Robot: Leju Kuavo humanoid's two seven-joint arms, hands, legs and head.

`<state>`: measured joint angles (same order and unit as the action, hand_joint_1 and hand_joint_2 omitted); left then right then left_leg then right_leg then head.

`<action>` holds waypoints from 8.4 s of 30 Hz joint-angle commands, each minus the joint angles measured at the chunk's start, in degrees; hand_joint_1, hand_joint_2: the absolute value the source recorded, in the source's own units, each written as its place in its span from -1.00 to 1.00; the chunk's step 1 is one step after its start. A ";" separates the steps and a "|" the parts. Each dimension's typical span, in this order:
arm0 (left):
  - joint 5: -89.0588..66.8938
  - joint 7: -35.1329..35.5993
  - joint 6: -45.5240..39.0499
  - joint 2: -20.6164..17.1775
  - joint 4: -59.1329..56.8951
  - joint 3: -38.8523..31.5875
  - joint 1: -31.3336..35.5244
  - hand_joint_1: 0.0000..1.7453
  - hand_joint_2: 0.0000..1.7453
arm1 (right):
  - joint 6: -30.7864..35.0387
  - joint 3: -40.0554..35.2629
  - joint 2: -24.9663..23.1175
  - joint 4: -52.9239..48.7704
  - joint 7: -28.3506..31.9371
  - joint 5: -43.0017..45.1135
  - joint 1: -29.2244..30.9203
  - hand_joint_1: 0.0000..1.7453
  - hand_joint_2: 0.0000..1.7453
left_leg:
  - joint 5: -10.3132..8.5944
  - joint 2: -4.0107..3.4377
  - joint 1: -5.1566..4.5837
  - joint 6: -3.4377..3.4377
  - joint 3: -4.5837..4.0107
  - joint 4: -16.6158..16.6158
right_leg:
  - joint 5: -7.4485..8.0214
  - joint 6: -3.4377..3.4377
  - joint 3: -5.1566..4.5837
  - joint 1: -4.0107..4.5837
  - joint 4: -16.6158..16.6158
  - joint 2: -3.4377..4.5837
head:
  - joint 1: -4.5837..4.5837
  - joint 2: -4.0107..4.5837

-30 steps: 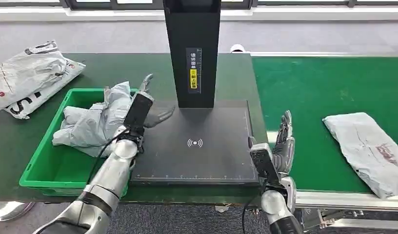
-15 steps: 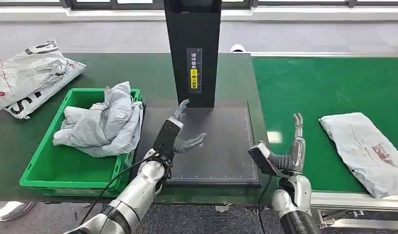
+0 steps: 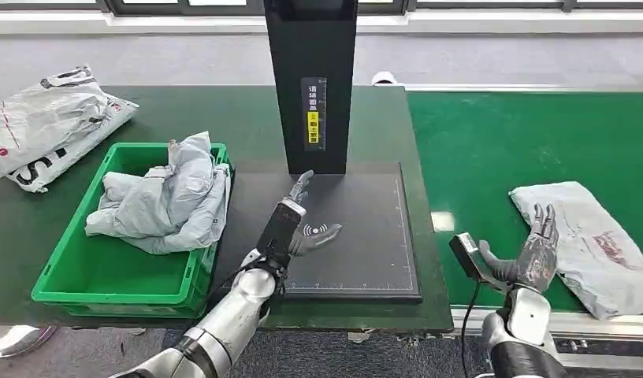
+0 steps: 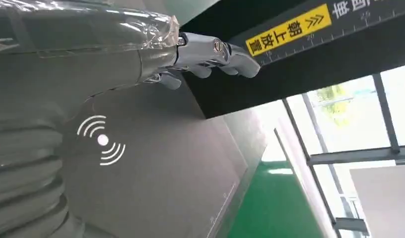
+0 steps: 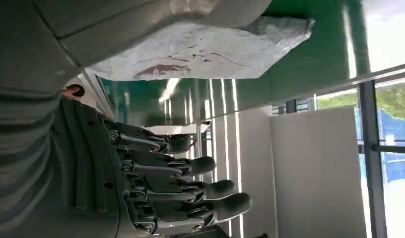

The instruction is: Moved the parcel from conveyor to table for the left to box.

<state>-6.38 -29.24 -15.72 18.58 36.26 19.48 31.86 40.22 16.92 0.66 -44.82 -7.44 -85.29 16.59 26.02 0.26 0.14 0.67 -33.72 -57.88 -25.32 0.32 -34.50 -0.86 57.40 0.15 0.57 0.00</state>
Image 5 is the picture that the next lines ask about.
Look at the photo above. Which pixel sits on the green conveyor belt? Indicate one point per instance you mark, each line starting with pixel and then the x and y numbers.
pixel 304 62

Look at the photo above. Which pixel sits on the flat grey parcel red print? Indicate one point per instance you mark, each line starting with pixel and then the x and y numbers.
pixel 205 49

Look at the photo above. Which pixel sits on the black window frame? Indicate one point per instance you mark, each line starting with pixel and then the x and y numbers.
pixel 370 131

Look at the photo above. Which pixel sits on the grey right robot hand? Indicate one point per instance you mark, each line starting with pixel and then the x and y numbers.
pixel 90 170

